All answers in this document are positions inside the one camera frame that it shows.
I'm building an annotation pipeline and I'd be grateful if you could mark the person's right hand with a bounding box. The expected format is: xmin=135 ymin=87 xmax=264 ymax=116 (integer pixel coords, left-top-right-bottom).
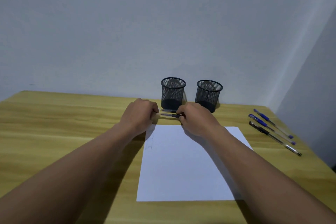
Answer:
xmin=176 ymin=101 xmax=224 ymax=139

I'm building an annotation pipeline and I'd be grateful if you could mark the person's left hand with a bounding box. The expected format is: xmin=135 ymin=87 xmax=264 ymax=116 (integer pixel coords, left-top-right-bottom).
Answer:
xmin=119 ymin=98 xmax=160 ymax=138

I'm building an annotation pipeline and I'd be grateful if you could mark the black mesh pen cup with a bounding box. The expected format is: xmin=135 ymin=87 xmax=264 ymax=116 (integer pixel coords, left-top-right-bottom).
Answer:
xmin=160 ymin=77 xmax=187 ymax=111
xmin=195 ymin=79 xmax=224 ymax=114

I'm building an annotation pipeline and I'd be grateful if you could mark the white paper sheet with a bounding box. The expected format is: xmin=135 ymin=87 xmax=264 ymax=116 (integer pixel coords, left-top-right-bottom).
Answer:
xmin=136 ymin=124 xmax=254 ymax=203

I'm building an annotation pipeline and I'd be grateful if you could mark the blue pen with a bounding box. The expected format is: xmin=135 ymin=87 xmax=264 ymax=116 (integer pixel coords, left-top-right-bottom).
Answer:
xmin=248 ymin=114 xmax=296 ymax=146
xmin=253 ymin=108 xmax=294 ymax=140

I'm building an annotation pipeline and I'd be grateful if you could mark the person's left forearm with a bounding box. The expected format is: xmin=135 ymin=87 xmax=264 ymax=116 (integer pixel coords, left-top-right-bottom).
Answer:
xmin=0 ymin=124 xmax=137 ymax=224

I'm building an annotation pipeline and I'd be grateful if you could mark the person's right forearm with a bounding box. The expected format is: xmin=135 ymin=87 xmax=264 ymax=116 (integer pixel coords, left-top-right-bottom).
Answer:
xmin=207 ymin=126 xmax=336 ymax=224

